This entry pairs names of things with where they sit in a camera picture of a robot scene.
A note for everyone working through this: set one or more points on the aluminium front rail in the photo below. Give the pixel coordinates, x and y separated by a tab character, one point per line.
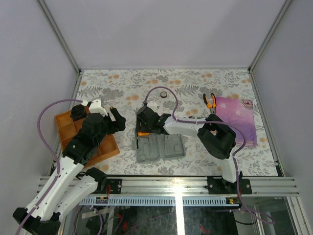
196	186

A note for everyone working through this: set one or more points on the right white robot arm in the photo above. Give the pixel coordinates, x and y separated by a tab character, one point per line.
217	137

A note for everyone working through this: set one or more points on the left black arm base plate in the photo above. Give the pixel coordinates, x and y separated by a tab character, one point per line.
113	186

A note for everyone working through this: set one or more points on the purple folded cloth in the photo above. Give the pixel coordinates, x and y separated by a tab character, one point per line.
238	112

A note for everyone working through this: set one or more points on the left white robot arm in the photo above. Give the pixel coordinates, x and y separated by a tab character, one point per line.
43	215

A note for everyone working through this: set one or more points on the black rolled belt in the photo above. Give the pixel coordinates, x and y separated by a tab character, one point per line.
78	112

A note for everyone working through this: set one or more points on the orange tape measure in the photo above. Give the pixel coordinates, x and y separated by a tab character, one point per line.
138	135

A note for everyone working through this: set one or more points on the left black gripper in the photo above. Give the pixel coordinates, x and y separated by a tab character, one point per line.
120	124

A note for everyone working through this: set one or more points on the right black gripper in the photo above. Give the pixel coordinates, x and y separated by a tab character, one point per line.
140	123

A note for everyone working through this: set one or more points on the small black tape roll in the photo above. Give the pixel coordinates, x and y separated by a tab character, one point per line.
163	94

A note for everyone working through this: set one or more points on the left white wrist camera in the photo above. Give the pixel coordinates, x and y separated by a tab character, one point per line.
95	106

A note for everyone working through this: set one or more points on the grey plastic tool case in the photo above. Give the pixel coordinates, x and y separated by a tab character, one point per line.
153	148

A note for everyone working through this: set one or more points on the orange black pliers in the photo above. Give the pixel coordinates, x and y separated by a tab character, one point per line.
211	106

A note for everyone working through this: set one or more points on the screwdriver bit set holder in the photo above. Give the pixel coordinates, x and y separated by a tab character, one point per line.
193	117

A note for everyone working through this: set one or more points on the orange wooden divided tray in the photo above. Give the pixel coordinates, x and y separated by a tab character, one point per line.
64	119

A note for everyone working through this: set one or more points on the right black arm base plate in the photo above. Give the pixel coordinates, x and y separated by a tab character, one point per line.
218	186

